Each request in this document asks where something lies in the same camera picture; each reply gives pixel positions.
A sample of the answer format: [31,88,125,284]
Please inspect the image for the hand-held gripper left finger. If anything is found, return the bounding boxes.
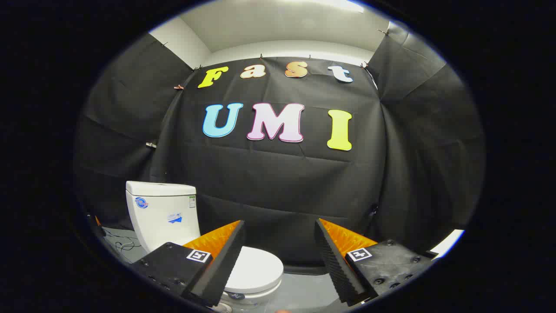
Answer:
[129,220,246,307]

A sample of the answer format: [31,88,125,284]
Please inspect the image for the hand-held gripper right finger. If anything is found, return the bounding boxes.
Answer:
[314,218,439,307]

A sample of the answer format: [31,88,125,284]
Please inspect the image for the white toilet lid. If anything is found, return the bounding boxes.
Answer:
[225,246,285,294]

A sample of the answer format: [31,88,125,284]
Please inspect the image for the white ceramic toilet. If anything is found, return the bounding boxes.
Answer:
[126,180,285,312]

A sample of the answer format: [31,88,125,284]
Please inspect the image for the black backdrop cloth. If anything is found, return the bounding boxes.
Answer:
[74,21,485,266]

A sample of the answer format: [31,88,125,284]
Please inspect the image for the thin black floor cables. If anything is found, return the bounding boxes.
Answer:
[106,231,140,262]

